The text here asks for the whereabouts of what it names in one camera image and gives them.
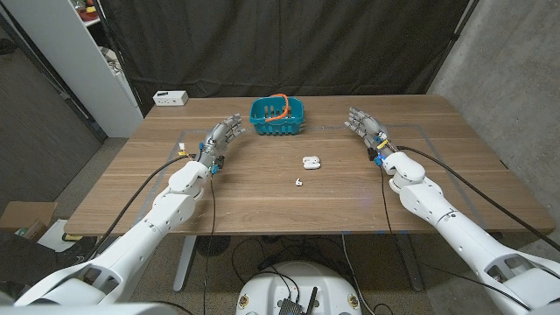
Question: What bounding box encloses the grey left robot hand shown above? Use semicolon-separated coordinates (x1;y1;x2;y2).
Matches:
196;112;248;175

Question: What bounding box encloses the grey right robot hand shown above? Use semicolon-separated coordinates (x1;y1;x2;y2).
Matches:
343;106;398;166

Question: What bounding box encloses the teal plastic basket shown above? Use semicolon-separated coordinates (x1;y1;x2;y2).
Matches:
248;95;306;137

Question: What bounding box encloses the white power strip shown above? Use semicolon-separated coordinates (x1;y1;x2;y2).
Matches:
152;90;190;107

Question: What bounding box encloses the round black floor fan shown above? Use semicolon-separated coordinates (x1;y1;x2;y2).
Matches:
195;235;232;257

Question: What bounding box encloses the black backdrop curtain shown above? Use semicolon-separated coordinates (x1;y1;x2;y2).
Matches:
98;0;472;117

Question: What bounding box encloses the white table leg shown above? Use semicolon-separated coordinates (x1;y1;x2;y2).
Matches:
172;234;198;293
395;234;424;293

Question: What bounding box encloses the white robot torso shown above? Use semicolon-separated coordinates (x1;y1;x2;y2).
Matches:
234;261;363;315

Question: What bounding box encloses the white cabinet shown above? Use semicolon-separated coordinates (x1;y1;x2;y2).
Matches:
0;0;144;139

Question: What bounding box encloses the white paper sheet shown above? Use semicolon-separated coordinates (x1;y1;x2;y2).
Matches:
37;218;84;254

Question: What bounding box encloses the brown cardboard box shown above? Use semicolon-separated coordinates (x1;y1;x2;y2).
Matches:
0;200;59;243

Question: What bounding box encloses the orange cable loop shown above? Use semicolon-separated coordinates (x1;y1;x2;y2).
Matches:
264;93;291;123

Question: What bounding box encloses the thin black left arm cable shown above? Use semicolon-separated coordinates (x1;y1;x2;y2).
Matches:
202;172;218;315

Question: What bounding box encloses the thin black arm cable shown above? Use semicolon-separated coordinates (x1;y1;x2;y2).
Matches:
202;172;218;315
378;165;533;312

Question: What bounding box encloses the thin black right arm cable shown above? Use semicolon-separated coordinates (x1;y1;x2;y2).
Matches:
378;165;533;312

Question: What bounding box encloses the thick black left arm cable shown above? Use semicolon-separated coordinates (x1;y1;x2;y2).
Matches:
85;153;197;260

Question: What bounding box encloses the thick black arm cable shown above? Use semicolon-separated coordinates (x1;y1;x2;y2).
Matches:
85;153;197;260
395;145;560;253

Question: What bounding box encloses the black floor cable loop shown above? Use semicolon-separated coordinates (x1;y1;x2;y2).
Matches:
230;235;307;285

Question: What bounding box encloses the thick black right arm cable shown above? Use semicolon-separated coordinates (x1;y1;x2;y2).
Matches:
395;145;560;253

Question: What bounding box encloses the grey hanging cable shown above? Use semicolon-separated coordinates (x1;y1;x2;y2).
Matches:
340;234;371;315

